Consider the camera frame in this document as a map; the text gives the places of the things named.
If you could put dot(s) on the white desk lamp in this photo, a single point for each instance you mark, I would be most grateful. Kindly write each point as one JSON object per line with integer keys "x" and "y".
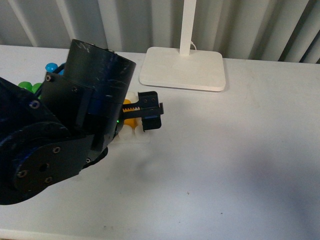
{"x": 183, "y": 68}

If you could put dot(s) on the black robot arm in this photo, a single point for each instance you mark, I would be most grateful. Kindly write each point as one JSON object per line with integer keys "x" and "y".
{"x": 36, "y": 149}

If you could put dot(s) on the green two-stud toy block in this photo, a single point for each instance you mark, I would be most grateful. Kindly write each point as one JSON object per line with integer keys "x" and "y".
{"x": 30, "y": 87}

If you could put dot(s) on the blue three-stud toy block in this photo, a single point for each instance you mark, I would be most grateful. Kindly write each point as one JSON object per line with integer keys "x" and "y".
{"x": 54, "y": 68}

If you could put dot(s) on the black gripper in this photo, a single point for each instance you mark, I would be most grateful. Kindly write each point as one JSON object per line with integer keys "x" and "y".
{"x": 89, "y": 97}

